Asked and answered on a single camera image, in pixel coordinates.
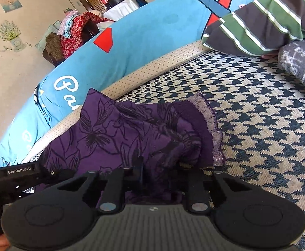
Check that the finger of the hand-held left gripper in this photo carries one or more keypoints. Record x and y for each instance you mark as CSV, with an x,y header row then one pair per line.
x,y
63,174

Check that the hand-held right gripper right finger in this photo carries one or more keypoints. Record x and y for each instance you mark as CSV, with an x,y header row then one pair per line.
x,y
194,185

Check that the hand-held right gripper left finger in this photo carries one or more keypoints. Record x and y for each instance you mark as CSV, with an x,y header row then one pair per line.
x,y
140,174

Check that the purple floral garment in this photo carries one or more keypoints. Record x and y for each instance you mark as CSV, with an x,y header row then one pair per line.
x,y
116,136

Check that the green grey striped shirt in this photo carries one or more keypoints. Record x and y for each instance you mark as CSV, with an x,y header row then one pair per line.
x,y
259,18

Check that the houndstooth sofa mat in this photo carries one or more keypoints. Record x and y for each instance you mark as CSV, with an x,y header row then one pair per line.
x,y
259,136

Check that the dark wooden chair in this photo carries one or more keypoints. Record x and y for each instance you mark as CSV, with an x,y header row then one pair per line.
x,y
53,62

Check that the brown patterned garment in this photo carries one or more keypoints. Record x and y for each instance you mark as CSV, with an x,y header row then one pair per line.
x,y
53,45

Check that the light blue pillow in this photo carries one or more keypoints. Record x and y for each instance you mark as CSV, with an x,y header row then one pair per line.
x,y
41,41

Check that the blue printed quilt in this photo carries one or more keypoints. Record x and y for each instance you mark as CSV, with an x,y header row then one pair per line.
x,y
147,31

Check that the pink and blue cloth pile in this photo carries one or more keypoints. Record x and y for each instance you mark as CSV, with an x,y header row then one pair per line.
x,y
67,21

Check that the grey patterned garment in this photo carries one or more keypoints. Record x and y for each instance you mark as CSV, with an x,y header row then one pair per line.
x,y
301,65

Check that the white tablecloth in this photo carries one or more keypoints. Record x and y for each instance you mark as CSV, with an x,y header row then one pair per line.
x,y
121,11

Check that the black pot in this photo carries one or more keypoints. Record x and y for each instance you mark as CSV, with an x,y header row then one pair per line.
x,y
117,0

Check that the lavender wall sticker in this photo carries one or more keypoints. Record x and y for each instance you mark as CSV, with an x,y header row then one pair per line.
x,y
14,36

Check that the blue picture wall sticker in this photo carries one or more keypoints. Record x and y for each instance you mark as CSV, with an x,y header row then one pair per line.
x,y
10,3

